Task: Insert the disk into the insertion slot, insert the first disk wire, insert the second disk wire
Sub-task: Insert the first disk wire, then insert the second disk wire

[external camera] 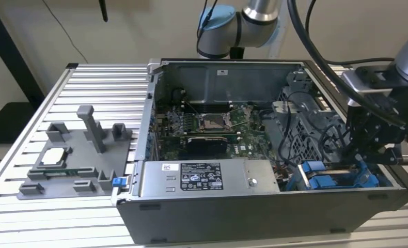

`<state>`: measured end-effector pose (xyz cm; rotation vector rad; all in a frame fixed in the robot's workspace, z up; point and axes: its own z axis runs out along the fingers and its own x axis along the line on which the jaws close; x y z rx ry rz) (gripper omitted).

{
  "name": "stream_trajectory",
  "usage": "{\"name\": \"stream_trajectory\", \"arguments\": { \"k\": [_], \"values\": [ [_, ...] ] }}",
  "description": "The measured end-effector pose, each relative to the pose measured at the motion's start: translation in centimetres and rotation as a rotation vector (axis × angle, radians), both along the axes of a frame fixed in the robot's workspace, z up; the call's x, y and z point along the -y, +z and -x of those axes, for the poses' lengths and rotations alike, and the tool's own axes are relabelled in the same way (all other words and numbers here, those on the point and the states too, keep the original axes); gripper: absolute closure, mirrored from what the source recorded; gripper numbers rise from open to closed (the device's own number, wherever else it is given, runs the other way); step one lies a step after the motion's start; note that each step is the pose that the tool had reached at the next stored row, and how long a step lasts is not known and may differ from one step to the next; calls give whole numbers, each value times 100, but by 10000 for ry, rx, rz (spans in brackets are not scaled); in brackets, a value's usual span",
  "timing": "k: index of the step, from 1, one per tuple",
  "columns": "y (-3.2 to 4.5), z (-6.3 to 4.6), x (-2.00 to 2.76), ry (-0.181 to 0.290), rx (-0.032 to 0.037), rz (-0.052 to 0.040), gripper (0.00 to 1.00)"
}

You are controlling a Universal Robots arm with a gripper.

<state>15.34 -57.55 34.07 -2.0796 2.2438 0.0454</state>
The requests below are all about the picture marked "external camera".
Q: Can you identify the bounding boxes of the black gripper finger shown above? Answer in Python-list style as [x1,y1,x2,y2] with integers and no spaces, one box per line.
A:
[341,139,366,166]
[382,142,408,165]

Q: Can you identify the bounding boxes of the metal disk bay cage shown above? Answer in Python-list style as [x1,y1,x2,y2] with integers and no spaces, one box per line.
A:
[269,86,351,166]

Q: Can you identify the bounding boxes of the green motherboard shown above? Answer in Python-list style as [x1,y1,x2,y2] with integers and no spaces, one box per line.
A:
[154,104,285,162]

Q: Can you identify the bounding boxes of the black PC case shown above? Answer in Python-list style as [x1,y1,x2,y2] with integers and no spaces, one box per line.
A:
[111,58,408,245]

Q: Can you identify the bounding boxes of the CPU socket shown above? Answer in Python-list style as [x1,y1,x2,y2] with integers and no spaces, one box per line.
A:
[197,113,234,131]

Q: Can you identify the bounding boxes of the silver power supply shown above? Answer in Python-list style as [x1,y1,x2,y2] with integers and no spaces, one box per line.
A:
[138,159,282,200]

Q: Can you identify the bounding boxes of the RAM slots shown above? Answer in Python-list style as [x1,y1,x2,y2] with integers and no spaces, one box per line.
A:
[183,102,235,113]

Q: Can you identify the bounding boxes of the blue case latch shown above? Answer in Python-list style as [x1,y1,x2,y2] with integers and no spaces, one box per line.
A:
[111,176,129,189]

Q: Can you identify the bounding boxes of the grey parts rack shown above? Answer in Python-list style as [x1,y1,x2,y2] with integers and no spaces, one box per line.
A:
[17,104,135,202]

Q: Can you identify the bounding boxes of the silver CPU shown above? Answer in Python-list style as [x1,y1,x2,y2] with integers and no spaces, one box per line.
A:
[41,148,70,166]

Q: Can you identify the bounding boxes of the black antenna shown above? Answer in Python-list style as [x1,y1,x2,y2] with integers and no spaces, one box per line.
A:
[98,0,110,23]

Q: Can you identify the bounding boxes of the black floor box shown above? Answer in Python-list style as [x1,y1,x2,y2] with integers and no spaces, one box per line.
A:
[0,102,37,144]

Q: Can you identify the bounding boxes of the black disk wire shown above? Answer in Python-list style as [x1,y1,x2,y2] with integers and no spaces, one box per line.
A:
[318,125,353,157]

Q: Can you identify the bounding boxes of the silver camera bracket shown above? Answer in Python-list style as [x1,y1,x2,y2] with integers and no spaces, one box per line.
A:
[342,70,395,107]

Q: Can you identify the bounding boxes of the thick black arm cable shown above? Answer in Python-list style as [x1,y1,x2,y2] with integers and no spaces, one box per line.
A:
[287,0,407,128]

